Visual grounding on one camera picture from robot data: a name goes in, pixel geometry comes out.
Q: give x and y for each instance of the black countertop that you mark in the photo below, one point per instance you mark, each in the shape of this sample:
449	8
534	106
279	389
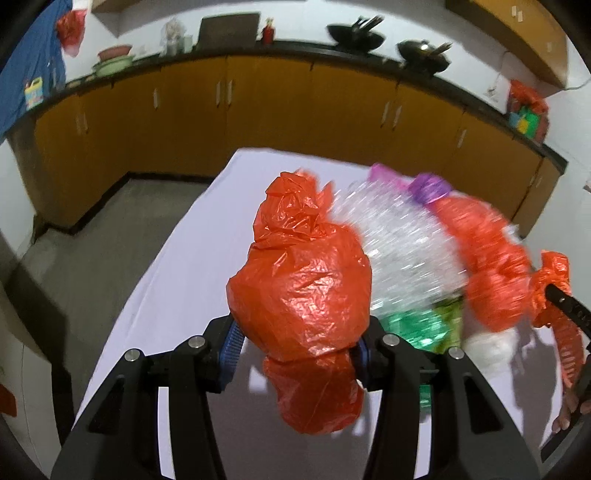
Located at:
300	55

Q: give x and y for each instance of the clear jar with bag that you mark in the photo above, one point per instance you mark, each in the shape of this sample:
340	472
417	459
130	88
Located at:
174	39

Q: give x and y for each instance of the bubble wrap sheet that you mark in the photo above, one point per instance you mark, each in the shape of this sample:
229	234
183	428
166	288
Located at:
415	262

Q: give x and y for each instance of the green plastic bag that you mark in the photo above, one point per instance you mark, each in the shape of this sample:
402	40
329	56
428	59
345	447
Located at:
434	330

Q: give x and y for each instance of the yellow detergent bottle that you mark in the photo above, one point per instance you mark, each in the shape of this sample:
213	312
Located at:
33	93

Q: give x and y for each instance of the red hanging plastic bag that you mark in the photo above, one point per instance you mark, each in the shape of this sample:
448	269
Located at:
70	30

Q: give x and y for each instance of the dark cutting board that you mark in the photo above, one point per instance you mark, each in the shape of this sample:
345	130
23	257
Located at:
228	31

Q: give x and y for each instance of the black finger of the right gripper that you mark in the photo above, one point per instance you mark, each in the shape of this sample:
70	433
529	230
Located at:
576	312

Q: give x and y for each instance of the person's hand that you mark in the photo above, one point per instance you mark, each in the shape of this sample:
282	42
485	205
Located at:
571	404

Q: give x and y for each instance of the lower wooden cabinets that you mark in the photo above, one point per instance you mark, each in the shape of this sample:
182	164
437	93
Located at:
186	119

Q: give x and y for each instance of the black wok with lid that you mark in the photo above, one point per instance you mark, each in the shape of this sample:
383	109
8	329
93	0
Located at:
423	57

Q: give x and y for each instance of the black wok left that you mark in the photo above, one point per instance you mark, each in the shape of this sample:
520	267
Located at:
358	37

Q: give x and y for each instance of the white plastic bag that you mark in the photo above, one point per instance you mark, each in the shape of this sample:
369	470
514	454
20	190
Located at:
493	352

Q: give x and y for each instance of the pink purple plastic bag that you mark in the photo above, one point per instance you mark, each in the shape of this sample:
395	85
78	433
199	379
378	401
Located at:
425	188

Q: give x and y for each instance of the stacked red green bowls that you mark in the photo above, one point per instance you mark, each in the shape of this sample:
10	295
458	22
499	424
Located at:
113	60

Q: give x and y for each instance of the wooden cabinets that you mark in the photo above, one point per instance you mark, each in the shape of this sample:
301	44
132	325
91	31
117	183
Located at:
526	29
186	119

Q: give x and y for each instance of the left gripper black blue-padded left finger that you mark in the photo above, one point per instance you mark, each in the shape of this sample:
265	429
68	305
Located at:
116	436

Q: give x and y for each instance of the red bottle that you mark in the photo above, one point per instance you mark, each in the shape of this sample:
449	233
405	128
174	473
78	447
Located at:
268	32

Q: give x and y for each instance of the red bag covered containers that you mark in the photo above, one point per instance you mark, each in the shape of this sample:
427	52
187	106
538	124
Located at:
527	111

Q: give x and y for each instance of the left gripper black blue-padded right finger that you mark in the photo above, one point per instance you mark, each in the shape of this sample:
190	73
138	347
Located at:
473	435

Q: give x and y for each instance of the round red plastic bag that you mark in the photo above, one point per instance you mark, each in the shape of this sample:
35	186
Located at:
555	269

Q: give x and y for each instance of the upper right wooden cabinets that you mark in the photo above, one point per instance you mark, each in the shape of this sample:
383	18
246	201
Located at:
526	29

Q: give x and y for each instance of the blue hanging cloth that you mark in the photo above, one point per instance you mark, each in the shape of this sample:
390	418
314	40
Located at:
37	50

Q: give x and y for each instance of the large red knotted bag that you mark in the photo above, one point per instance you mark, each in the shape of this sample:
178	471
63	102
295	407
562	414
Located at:
499	268

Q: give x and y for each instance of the long red plastic bag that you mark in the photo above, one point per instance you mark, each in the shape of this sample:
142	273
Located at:
303	298

